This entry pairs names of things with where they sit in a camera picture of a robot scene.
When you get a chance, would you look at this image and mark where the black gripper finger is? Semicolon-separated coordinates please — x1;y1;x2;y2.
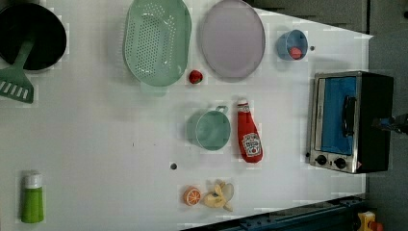
371;114;408;134

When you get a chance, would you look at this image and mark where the silver black toaster oven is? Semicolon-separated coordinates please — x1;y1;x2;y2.
308;71;394;174

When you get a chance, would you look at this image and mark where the yellow red clamp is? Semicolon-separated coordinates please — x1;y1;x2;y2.
357;211;384;231

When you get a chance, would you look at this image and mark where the red toy in cup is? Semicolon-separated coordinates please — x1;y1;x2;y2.
290;47;302;60

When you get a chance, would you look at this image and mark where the blue cup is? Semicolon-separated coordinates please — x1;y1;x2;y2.
276;30;308;61

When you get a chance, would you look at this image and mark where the red ketchup bottle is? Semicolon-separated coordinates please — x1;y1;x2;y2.
238;99;263;164

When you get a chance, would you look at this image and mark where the lilac round plate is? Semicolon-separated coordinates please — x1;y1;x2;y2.
200;0;266;78

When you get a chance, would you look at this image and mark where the toy peeled banana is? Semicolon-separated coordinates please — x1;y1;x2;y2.
202;181;235;212

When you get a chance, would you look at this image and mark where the green mug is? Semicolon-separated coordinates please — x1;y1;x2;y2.
185;106;231;151

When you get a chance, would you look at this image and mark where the red toy strawberry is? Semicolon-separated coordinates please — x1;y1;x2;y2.
189;70;203;85

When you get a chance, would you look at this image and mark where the toy orange slice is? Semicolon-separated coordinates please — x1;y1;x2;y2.
183;187;201;206

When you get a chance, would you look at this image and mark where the green perforated colander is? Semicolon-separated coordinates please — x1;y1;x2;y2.
123;0;191;87

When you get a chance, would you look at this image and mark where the green white bottle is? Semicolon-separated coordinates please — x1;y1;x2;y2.
21;171;44;223

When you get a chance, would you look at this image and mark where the green slotted spatula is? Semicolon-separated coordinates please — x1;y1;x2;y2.
0;39;34;104

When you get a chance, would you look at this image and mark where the black round pan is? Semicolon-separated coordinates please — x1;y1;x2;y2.
0;3;67;70

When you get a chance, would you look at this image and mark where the blue metal frame rail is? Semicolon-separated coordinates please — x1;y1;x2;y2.
183;196;366;231

